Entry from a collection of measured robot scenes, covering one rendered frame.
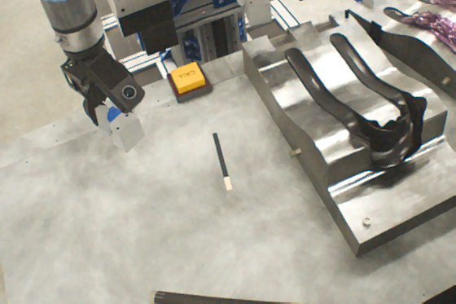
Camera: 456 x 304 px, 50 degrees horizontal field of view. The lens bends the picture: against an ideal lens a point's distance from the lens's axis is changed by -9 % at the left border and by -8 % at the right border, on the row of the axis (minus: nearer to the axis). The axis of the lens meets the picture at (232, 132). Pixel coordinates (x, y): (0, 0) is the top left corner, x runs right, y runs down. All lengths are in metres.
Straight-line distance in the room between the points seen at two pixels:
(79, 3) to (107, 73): 0.13
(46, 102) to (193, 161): 1.49
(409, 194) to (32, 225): 0.73
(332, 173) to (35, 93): 1.85
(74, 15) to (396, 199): 0.61
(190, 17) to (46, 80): 1.23
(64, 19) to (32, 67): 1.92
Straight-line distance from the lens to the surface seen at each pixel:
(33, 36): 2.87
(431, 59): 1.18
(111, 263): 0.99
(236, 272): 0.94
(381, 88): 1.05
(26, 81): 2.62
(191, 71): 1.17
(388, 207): 0.93
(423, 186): 0.97
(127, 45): 2.25
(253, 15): 1.14
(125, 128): 0.94
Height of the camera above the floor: 1.67
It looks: 52 degrees down
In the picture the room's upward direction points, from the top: 9 degrees counter-clockwise
